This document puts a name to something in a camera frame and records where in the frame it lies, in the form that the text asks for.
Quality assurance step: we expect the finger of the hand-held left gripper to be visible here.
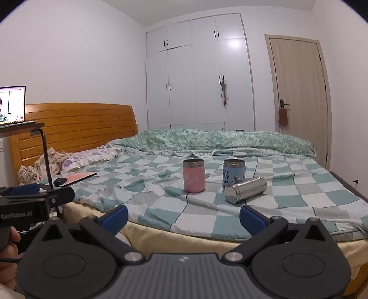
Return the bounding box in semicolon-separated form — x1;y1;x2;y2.
5;184;41;197
47;187;75;206

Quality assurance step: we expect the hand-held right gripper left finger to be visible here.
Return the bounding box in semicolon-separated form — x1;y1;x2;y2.
38;205;145;264

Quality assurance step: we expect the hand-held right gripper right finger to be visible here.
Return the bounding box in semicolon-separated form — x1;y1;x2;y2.
223;204;330;264

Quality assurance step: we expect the stainless steel cup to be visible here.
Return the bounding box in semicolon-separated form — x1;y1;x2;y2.
224;176;268;205

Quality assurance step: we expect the blue printed cup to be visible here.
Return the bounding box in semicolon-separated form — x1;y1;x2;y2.
222;159;247;193

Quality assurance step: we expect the pink cup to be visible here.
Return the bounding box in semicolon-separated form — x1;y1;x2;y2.
182;158;206;193

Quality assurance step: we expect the person's left hand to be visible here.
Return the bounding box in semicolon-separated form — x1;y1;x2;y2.
0;227;21;288

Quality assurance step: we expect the floral crumpled cloth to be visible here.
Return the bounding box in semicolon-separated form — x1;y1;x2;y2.
17;147;72;186

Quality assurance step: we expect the pink mouse pad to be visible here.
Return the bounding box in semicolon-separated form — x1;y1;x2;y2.
53;172;98;187

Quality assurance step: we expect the purple floral pillow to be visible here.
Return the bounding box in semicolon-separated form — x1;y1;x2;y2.
59;145;123;173

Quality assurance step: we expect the checked teal blanket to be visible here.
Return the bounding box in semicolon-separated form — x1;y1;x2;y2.
39;147;368;241

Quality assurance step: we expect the yellow bed sheet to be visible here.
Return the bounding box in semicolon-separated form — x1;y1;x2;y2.
62;201;368;278

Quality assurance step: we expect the wooden headboard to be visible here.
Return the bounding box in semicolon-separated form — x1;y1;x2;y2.
9;103;139;184

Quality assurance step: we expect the open laptop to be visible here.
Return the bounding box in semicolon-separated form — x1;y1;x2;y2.
0;85;38;127

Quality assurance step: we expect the green floral quilt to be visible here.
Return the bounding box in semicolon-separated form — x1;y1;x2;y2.
108;128;317;159

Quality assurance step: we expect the brown hanging pouch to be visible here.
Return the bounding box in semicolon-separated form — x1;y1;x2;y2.
277;107;290;127

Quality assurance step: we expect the beige wooden door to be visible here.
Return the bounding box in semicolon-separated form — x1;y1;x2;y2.
264;34;333;173

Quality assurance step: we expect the hanging wardrobe ornament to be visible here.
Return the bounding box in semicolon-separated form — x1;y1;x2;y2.
220;76;231;110

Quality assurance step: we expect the white wardrobe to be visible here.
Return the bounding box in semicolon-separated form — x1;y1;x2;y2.
145;13;256;133

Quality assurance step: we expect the black frame laptop table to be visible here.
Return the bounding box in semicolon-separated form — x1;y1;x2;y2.
0;122;58;191

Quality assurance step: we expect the wooden bed frame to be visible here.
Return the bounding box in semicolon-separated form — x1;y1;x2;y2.
341;241;368;297

